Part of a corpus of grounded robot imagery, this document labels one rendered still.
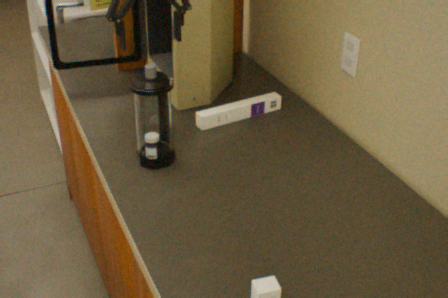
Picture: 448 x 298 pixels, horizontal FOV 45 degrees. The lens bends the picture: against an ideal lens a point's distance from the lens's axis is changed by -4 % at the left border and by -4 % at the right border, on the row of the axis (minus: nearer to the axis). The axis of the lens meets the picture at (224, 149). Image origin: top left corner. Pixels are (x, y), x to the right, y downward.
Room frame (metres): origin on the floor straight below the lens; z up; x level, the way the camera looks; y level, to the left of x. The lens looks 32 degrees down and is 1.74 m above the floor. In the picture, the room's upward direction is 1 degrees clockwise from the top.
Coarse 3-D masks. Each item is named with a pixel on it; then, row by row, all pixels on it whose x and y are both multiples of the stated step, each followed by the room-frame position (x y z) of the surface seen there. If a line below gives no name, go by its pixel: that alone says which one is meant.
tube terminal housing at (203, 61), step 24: (192, 0) 1.55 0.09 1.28; (216, 0) 1.62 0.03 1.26; (192, 24) 1.55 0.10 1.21; (216, 24) 1.62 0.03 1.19; (192, 48) 1.55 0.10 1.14; (216, 48) 1.62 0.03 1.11; (192, 72) 1.55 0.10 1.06; (216, 72) 1.62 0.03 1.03; (192, 96) 1.55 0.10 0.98; (216, 96) 1.62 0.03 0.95
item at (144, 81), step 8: (152, 64) 1.26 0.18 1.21; (144, 72) 1.28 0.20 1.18; (152, 72) 1.24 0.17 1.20; (160, 72) 1.28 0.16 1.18; (136, 80) 1.23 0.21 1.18; (144, 80) 1.23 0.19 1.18; (152, 80) 1.23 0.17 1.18; (160, 80) 1.23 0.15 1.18; (168, 80) 1.25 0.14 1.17; (144, 88) 1.21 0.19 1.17; (152, 88) 1.21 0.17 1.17
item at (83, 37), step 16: (64, 0) 1.74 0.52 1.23; (80, 0) 1.75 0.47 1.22; (96, 0) 1.77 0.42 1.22; (64, 16) 1.74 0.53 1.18; (80, 16) 1.75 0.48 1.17; (96, 16) 1.77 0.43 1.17; (128, 16) 1.79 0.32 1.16; (64, 32) 1.74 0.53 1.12; (80, 32) 1.75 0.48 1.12; (96, 32) 1.76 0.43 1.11; (112, 32) 1.78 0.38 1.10; (128, 32) 1.79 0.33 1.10; (64, 48) 1.73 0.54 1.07; (80, 48) 1.75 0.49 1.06; (96, 48) 1.76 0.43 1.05; (112, 48) 1.78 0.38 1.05; (128, 48) 1.79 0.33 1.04
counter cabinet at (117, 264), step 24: (72, 120) 1.80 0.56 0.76; (72, 144) 1.90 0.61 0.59; (72, 168) 2.01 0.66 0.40; (72, 192) 2.16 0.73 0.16; (96, 192) 1.48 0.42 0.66; (96, 216) 1.55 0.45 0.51; (96, 240) 1.63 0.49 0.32; (120, 240) 1.19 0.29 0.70; (120, 264) 1.24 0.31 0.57; (120, 288) 1.29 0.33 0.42; (144, 288) 0.99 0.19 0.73
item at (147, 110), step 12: (132, 84) 1.24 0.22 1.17; (168, 84) 1.24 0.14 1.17; (144, 96) 1.21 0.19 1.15; (156, 96) 1.21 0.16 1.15; (168, 96) 1.24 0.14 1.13; (144, 108) 1.21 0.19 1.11; (156, 108) 1.21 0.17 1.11; (168, 108) 1.23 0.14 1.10; (144, 120) 1.21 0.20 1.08; (156, 120) 1.21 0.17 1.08; (168, 120) 1.23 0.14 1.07; (144, 132) 1.21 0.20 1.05; (156, 132) 1.21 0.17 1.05; (168, 132) 1.23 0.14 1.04; (144, 144) 1.21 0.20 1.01; (156, 144) 1.21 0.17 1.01; (168, 144) 1.23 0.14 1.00; (144, 156) 1.21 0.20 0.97; (156, 156) 1.21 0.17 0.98
